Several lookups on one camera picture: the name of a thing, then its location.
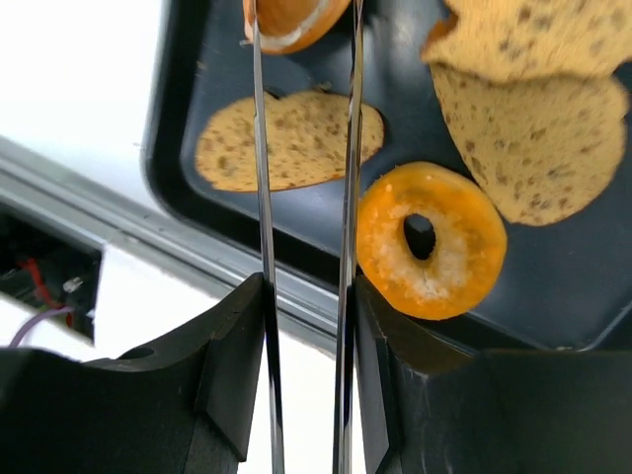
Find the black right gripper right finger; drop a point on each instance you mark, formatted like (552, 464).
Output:
(428, 407)

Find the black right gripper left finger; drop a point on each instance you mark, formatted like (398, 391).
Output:
(182, 403)

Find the orange glazed donut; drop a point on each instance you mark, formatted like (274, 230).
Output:
(469, 250)

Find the small seeded bread slice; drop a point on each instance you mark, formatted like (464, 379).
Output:
(307, 141)

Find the lower seeded bread slice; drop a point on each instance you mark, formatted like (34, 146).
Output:
(543, 149)

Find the metal bread tongs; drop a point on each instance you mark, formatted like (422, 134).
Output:
(343, 415)

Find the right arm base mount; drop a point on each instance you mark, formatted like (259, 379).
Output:
(46, 270)

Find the upper seeded bread slice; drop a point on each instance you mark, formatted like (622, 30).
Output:
(503, 41)

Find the orange round bun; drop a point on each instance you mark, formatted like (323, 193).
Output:
(288, 26)

